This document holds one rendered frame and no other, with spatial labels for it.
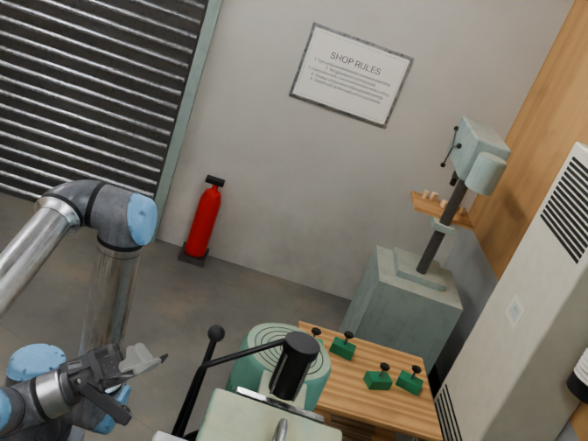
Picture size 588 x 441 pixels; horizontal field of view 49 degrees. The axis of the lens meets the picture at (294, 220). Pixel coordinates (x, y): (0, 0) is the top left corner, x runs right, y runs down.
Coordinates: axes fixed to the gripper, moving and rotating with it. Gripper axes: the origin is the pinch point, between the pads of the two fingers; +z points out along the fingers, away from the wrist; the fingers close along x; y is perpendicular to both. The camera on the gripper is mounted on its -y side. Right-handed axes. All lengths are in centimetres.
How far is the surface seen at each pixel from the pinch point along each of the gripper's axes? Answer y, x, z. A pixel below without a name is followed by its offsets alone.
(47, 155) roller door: 142, 286, -57
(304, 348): -5.4, -33.3, 24.3
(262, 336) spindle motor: -2.1, -13.4, 19.4
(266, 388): -9.6, -27.6, 16.4
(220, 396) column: -7.4, -32.3, 9.2
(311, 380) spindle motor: -12.2, -19.8, 24.6
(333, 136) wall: 84, 257, 117
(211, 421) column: -9.7, -37.0, 7.0
